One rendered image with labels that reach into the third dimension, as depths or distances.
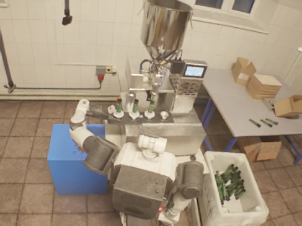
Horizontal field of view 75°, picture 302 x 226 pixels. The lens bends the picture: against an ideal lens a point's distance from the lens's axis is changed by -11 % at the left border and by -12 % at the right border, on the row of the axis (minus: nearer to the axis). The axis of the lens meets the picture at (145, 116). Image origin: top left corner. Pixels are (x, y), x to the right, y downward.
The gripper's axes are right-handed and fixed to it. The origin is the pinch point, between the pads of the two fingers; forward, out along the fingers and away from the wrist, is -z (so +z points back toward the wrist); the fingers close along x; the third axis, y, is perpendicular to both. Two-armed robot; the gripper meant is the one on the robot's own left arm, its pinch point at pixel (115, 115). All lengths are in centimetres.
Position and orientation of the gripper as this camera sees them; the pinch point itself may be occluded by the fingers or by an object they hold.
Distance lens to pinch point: 153.0
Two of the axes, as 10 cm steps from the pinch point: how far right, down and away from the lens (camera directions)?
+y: 4.0, -7.1, -5.8
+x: 1.6, 6.8, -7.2
